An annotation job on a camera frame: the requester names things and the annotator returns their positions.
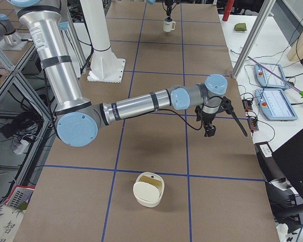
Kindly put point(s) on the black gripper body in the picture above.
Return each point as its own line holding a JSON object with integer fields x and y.
{"x": 208, "y": 120}
{"x": 168, "y": 10}

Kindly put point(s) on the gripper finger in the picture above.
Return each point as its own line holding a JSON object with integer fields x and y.
{"x": 167, "y": 15}

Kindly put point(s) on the white ceramic mug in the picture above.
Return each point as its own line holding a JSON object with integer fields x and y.
{"x": 168, "y": 24}

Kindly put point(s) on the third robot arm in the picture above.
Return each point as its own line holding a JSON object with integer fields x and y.
{"x": 10, "y": 39}

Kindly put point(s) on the red cylinder bottle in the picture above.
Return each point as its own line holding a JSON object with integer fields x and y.
{"x": 227, "y": 10}

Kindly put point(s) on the near teach pendant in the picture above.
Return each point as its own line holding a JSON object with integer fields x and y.
{"x": 274, "y": 104}

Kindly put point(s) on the teach pendant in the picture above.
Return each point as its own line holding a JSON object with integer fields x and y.
{"x": 266, "y": 79}
{"x": 274, "y": 104}

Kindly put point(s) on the green bean bag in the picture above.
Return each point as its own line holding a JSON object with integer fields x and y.
{"x": 240, "y": 27}

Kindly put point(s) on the far teach pendant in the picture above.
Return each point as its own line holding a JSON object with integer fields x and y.
{"x": 266, "y": 79}

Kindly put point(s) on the cream lidded bin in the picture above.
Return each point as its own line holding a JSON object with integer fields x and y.
{"x": 148, "y": 189}

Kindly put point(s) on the black monitor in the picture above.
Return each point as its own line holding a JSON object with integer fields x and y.
{"x": 289, "y": 158}

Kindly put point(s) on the green-tipped grabber stick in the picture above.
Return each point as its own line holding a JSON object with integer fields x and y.
{"x": 276, "y": 76}

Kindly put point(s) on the white plastic basket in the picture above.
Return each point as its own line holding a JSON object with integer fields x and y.
{"x": 19, "y": 195}

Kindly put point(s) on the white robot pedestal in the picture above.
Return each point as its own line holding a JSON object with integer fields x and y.
{"x": 105, "y": 66}

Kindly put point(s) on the aluminium frame post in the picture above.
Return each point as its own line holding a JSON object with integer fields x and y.
{"x": 254, "y": 32}

